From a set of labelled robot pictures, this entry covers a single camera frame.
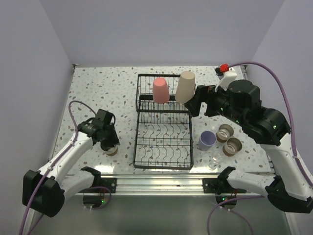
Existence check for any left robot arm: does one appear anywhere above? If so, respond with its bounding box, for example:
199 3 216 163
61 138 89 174
22 109 120 217

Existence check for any aluminium mounting rail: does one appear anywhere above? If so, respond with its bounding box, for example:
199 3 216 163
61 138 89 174
60 171 277 196

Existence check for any steel cup cork base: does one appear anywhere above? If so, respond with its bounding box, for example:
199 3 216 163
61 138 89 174
104 146 118 156

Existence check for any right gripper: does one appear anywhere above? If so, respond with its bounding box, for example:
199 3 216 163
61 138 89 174
185 82 247 127

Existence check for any near right steel cup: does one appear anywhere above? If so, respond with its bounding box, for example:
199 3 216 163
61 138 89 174
223 137 243 157

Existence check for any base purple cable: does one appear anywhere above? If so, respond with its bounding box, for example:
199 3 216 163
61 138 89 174
207 195 268 235
83 186 112 211

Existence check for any purple plastic cup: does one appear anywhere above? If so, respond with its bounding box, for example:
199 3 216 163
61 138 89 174
198 131 217 151

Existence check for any far right steel cup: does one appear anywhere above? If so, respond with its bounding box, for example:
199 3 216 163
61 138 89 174
216 124 234 142

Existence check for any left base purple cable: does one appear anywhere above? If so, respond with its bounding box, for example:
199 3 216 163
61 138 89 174
83 186 112 211

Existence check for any beige plastic cup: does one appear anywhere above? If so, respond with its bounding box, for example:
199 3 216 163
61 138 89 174
175 71 195 104

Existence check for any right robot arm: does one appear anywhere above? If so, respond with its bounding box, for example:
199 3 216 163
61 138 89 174
184 80 313 213

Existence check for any clear glass cup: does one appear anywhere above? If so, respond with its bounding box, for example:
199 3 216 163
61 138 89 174
208 152 223 170

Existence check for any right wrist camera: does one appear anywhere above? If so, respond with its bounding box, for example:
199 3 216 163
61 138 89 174
215 64 237 92

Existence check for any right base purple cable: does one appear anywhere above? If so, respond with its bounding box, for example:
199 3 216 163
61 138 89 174
207 195 268 235

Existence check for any red pink plastic cup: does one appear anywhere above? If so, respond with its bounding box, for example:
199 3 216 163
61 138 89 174
153 77 170 104

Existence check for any black wire dish rack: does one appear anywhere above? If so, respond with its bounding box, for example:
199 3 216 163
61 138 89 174
133 73 194 170

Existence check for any steel cup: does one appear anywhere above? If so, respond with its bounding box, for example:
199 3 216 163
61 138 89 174
223 137 243 157
216 124 234 142

